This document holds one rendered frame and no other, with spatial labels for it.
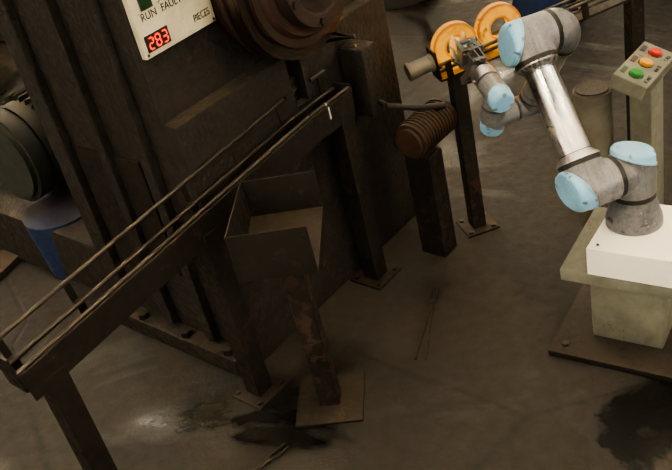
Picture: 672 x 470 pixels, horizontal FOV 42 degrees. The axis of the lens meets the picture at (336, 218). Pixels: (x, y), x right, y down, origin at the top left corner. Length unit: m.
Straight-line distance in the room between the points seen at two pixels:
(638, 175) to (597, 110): 0.56
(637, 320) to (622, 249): 0.28
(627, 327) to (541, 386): 0.30
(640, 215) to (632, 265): 0.14
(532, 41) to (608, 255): 0.59
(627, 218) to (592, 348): 0.43
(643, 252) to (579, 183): 0.26
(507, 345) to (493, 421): 0.31
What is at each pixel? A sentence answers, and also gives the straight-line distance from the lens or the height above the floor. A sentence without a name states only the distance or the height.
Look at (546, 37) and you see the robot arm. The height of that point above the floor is 0.89.
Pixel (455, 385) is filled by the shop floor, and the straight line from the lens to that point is 2.61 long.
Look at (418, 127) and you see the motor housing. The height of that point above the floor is 0.52.
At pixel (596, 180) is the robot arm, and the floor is 0.59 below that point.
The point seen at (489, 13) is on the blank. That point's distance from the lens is 2.90.
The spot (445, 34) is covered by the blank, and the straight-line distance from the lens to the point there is 2.85.
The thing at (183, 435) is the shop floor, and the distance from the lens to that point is 2.72.
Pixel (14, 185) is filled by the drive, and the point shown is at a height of 0.38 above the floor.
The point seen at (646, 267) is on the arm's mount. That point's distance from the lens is 2.40.
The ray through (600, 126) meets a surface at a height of 0.41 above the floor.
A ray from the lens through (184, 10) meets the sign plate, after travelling 2.41.
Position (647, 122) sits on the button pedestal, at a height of 0.43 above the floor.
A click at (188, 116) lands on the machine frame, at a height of 0.87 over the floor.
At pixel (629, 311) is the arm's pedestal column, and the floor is 0.14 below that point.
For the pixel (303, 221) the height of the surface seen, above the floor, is 0.60.
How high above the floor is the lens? 1.82
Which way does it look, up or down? 32 degrees down
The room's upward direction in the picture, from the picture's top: 14 degrees counter-clockwise
